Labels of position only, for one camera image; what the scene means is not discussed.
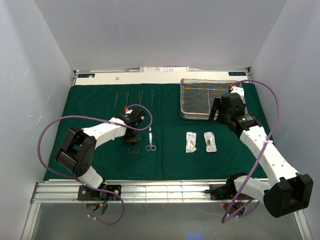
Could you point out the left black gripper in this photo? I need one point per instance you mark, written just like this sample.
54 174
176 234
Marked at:
135 139

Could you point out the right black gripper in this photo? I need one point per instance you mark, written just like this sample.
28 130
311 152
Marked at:
217 105

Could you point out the metal mesh instrument tray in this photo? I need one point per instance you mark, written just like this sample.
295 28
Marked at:
197 96

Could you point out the steel tweezers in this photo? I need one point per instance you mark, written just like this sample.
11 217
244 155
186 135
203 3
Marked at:
152 93
126 98
116 99
140 96

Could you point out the steel surgical scissors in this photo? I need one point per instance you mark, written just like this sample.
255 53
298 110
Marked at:
150 146

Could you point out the plastic packet printed label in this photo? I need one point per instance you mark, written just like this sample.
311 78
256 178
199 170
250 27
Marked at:
191 142

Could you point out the plastic packet black yellow part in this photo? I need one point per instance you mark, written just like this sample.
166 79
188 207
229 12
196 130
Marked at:
210 142

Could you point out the green surgical cloth wrap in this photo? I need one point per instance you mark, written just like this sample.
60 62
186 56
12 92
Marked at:
86 104

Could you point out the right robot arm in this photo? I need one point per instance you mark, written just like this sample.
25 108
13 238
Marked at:
287 190

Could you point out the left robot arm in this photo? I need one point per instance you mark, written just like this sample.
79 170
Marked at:
77 150

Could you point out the right blue label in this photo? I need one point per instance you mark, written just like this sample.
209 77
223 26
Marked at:
237 73

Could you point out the blue label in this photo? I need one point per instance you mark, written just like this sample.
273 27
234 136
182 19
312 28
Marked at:
86 75
237 73

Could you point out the white paper sheet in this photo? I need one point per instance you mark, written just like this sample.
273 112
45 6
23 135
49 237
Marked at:
163 69

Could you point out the left blue label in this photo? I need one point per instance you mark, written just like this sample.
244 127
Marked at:
86 75

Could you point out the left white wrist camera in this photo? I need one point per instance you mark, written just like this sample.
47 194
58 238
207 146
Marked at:
128 110

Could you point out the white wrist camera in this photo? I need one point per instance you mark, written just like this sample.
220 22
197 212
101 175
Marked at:
128 110
237 90

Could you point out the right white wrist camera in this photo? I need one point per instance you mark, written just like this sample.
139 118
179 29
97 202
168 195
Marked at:
237 90

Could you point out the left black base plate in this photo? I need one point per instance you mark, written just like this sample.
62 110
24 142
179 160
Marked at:
100 192

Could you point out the aluminium front rail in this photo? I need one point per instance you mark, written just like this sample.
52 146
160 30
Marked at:
132 192

